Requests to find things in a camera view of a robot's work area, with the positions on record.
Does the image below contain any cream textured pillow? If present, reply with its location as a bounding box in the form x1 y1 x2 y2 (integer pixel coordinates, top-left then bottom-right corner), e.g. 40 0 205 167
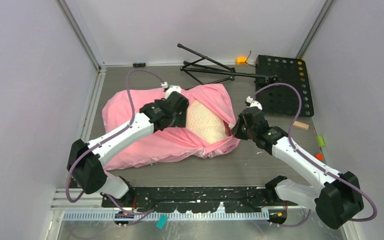
185 100 228 144

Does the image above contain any pink pillowcase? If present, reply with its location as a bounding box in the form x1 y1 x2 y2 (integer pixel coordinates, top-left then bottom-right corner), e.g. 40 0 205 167
104 84 239 170

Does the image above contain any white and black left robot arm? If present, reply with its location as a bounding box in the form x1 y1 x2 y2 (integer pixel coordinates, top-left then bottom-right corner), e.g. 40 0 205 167
67 90 189 207

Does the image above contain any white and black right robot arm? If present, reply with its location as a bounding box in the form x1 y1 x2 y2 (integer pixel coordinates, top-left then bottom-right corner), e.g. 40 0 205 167
231 106 364 230

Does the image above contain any wooden block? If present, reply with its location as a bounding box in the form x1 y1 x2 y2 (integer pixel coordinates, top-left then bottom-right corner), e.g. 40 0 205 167
293 121 310 131

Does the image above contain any black perforated music stand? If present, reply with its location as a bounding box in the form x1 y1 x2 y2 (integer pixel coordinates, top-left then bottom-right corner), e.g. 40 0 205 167
177 43 315 118

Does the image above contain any orange yellow small device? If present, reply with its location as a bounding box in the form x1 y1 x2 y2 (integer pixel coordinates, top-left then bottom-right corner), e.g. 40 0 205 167
235 57 248 65

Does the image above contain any green small block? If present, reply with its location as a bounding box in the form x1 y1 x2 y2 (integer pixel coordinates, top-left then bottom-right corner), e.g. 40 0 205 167
316 135 326 148

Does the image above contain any red orange small block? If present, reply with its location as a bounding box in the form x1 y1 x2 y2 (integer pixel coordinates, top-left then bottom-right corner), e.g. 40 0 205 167
315 153 324 161

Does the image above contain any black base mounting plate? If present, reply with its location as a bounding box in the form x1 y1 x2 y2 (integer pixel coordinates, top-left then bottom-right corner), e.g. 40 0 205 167
115 186 286 214

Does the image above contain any teal tape piece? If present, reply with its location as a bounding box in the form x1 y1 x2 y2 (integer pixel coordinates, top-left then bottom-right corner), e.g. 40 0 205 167
155 214 169 230

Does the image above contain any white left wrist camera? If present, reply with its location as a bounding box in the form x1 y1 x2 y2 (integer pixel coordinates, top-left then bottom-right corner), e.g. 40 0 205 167
161 81 182 99

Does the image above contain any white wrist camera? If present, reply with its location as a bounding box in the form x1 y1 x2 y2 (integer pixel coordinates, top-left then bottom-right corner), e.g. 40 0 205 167
245 96 263 110
161 81 182 99

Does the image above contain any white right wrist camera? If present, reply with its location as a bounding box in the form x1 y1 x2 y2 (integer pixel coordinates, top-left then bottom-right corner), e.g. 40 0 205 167
245 96 263 110

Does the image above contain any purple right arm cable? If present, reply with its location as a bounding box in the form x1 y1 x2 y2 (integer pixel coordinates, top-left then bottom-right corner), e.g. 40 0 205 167
246 82 378 222

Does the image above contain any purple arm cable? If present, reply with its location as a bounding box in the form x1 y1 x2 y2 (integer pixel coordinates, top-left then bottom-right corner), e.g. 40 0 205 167
65 69 170 204
246 82 378 222

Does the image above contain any small black wall clip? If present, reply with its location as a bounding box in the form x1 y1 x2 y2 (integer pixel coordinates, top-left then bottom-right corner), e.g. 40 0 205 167
132 62 146 68

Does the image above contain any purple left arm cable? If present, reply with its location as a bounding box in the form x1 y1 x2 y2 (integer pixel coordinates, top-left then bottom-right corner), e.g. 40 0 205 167
65 69 170 204

